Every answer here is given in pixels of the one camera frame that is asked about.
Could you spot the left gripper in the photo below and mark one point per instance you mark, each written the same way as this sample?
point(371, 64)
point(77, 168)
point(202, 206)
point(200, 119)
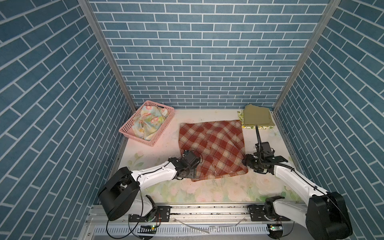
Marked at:
point(192, 174)

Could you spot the pink perforated plastic basket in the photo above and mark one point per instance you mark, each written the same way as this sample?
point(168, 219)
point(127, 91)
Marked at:
point(127, 129)

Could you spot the pastel floral skirt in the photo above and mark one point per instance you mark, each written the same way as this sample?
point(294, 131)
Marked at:
point(149, 121)

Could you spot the red patterned skirt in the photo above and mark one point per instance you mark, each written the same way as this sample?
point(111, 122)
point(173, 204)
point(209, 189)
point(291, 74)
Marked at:
point(220, 144)

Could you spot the lemon print skirt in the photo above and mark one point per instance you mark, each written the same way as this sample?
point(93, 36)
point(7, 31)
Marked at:
point(241, 118)

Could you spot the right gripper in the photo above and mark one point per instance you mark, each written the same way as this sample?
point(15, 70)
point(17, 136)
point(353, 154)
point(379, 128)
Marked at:
point(247, 158)

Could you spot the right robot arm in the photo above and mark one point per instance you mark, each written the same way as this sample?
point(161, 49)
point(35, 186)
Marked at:
point(324, 214)

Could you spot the olive green skirt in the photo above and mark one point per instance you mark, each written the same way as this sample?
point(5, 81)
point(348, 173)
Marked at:
point(257, 116)

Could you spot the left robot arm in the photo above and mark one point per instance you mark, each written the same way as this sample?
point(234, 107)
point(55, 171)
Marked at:
point(122, 193)

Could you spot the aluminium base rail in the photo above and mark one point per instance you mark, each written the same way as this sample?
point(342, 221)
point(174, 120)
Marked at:
point(187, 221)

